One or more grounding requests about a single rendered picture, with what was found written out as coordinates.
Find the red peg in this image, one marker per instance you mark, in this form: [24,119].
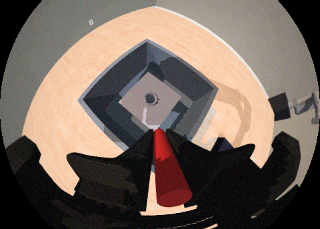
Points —
[171,185]

